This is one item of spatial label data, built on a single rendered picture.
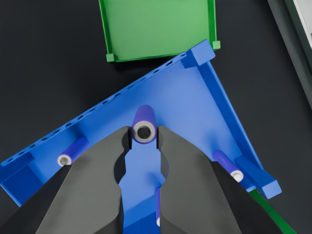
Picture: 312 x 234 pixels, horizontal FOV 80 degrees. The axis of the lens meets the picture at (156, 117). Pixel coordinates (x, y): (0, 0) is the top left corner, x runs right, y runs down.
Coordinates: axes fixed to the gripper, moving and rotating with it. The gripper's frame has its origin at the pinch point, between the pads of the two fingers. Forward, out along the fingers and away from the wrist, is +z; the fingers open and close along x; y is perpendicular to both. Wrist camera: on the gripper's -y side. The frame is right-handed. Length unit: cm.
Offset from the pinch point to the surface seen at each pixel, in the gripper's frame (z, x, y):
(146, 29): 49.4, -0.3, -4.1
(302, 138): 41, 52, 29
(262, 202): 11.7, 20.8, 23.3
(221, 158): 9.6, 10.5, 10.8
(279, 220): 7.3, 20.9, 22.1
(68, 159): 6.6, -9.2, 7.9
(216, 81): 10.1, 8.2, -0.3
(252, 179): 6.5, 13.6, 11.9
